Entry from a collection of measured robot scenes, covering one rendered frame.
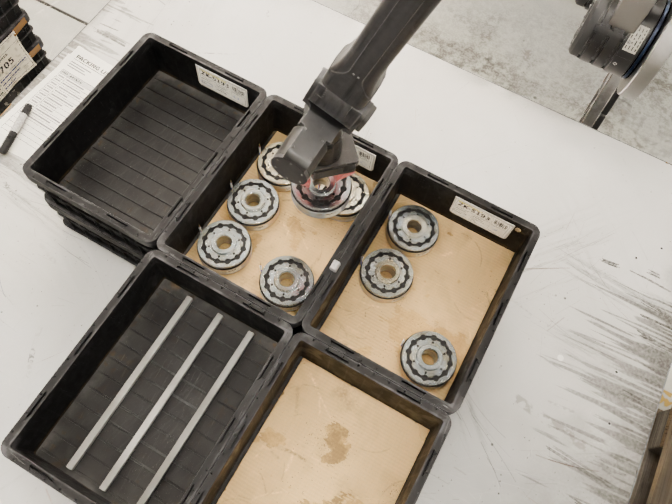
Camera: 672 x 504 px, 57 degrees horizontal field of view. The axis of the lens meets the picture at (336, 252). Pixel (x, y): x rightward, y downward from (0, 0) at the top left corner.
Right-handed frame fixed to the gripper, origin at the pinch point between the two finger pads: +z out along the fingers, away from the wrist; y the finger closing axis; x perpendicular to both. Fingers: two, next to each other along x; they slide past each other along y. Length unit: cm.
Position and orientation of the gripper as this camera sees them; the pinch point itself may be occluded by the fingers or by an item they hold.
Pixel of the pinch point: (321, 179)
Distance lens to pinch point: 104.1
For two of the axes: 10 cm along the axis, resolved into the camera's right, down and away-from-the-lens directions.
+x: -2.5, -9.0, 3.6
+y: 9.7, -2.1, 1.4
